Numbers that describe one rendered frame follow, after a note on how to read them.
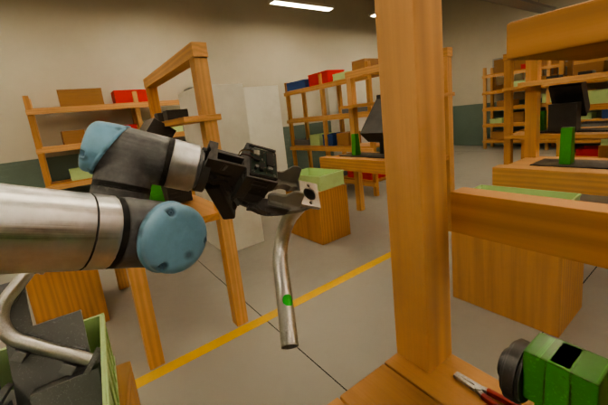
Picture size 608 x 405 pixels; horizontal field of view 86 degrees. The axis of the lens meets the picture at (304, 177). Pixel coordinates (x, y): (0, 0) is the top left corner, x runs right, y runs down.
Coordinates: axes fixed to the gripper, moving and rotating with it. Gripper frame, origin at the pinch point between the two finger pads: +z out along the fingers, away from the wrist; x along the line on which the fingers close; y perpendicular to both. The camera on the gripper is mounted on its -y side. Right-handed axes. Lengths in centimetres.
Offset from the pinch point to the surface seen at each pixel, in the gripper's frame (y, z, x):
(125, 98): -399, -84, 443
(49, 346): -57, -38, -13
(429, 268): -0.2, 28.8, -10.8
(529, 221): 19.7, 33.6, -9.7
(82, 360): -58, -31, -16
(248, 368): -172, 53, -3
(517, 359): 17.2, 16.6, -30.3
